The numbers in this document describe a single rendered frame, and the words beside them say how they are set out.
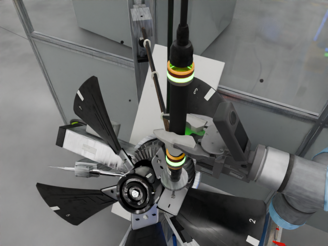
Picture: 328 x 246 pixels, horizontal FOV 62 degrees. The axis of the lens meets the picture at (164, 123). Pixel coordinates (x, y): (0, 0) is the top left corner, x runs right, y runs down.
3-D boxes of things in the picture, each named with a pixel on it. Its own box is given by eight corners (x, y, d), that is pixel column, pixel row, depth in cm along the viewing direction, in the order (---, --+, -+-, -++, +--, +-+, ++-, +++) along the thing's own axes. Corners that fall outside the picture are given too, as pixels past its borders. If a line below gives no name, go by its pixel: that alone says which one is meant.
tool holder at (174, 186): (157, 163, 74) (156, 141, 67) (182, 159, 75) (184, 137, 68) (163, 193, 69) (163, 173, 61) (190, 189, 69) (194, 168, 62)
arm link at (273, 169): (285, 178, 46) (292, 142, 51) (258, 168, 48) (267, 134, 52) (272, 197, 52) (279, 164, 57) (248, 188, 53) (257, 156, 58)
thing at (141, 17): (132, 25, 110) (129, 5, 104) (149, 24, 111) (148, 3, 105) (134, 40, 104) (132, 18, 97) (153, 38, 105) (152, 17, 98)
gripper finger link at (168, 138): (150, 155, 58) (193, 165, 56) (149, 138, 53) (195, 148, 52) (153, 143, 60) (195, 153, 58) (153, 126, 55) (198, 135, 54)
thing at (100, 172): (135, 178, 93) (50, 168, 104) (135, 172, 92) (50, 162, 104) (132, 180, 91) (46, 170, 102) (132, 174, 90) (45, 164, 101)
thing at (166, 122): (141, 30, 101) (141, 27, 100) (145, 30, 102) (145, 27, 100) (169, 149, 67) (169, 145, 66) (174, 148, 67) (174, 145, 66)
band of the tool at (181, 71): (165, 71, 47) (165, 57, 44) (189, 69, 47) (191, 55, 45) (170, 89, 44) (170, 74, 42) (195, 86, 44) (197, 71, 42)
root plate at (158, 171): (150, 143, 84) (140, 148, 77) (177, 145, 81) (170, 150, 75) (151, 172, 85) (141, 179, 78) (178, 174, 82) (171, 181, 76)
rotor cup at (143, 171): (129, 156, 89) (109, 167, 77) (172, 159, 85) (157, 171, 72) (131, 199, 91) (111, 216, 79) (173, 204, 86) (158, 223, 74)
